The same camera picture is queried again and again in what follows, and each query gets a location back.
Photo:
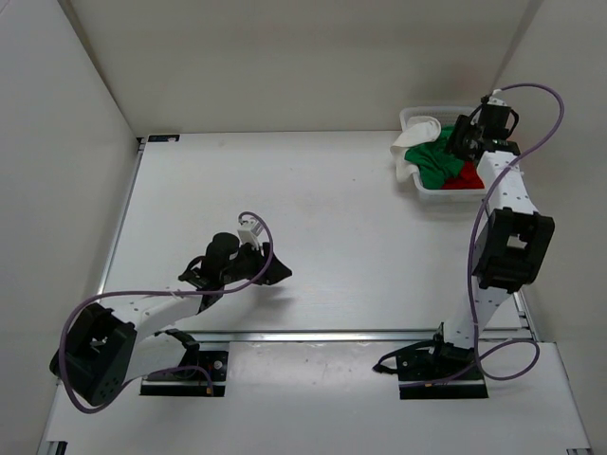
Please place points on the red t shirt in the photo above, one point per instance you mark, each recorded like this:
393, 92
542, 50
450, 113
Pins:
467, 179

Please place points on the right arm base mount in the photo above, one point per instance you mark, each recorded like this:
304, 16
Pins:
425, 372

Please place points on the green t shirt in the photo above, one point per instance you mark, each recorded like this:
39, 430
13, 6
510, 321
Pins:
436, 167

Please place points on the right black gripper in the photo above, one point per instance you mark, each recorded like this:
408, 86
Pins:
465, 127

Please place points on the white plastic basket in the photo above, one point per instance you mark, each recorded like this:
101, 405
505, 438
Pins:
447, 115

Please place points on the white t shirt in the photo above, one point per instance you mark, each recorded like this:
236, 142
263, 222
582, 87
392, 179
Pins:
419, 130

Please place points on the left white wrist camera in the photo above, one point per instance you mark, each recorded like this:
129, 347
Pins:
249, 231

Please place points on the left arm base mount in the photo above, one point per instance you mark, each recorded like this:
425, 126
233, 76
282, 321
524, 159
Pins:
182, 374

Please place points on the dark label sticker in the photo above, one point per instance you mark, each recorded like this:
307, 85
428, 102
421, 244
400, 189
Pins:
163, 138

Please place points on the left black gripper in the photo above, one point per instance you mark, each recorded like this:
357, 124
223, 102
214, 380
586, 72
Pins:
261, 262

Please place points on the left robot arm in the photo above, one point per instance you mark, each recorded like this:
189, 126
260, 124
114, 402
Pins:
103, 348

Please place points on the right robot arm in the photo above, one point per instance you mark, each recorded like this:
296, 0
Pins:
508, 243

